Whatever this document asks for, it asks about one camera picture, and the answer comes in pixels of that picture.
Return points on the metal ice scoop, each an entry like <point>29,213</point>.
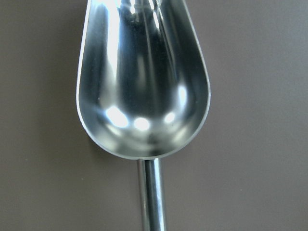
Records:
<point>143,91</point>

